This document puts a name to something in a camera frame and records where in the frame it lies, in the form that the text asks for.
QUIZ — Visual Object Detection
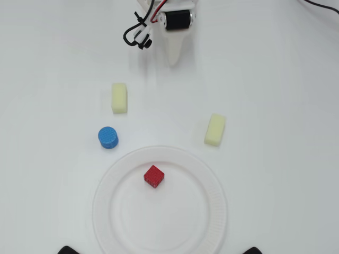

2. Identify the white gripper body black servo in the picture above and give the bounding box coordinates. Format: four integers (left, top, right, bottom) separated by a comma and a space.
137, 0, 198, 32

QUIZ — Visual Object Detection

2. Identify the white tapered gripper finger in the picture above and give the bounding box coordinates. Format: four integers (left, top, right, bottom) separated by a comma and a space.
163, 30, 190, 67

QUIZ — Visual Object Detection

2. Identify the red cube block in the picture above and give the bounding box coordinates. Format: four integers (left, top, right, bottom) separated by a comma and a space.
143, 164, 165, 189

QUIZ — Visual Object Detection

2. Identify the pale yellow foam block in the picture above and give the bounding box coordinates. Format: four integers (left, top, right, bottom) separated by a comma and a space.
203, 113, 227, 147
111, 82, 129, 115

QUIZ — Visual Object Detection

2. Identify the blue cylinder block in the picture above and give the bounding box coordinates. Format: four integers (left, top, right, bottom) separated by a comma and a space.
97, 126, 120, 150

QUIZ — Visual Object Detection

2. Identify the white paper plate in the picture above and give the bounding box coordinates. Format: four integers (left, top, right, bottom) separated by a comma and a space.
92, 145, 229, 254

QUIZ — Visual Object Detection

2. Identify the black stand foot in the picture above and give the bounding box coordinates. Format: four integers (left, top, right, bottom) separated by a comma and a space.
242, 246, 265, 254
57, 246, 80, 254

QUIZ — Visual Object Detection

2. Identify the red white black servo wire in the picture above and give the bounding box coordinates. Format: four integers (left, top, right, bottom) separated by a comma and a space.
145, 0, 170, 23

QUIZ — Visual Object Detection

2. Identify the small black white wrist camera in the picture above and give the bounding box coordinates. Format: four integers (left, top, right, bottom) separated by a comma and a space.
132, 22, 154, 51

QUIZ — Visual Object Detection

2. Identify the black camera cable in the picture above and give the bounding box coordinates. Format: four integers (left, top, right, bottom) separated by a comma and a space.
122, 10, 149, 47

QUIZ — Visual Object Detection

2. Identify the thin black power cable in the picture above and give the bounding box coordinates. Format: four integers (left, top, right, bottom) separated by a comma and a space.
298, 0, 339, 15

